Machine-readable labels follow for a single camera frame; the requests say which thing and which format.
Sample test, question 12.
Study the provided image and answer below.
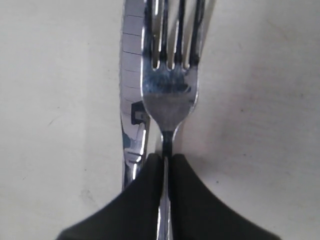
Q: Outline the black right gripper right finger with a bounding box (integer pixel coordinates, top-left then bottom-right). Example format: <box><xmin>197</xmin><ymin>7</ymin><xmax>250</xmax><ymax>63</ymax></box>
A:
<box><xmin>169</xmin><ymin>154</ymin><xmax>279</xmax><ymax>240</ymax></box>

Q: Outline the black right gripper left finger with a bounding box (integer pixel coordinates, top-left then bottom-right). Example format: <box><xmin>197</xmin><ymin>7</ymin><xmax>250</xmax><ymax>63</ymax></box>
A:
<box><xmin>57</xmin><ymin>153</ymin><xmax>164</xmax><ymax>240</ymax></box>

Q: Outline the silver table knife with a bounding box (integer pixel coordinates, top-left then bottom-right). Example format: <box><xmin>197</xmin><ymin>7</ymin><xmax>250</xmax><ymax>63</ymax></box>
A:
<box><xmin>119</xmin><ymin>0</ymin><xmax>150</xmax><ymax>188</ymax></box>

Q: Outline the silver metal fork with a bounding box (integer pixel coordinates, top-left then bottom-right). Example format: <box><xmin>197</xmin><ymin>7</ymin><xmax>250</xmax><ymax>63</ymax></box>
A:
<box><xmin>140</xmin><ymin>0</ymin><xmax>206</xmax><ymax>240</ymax></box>

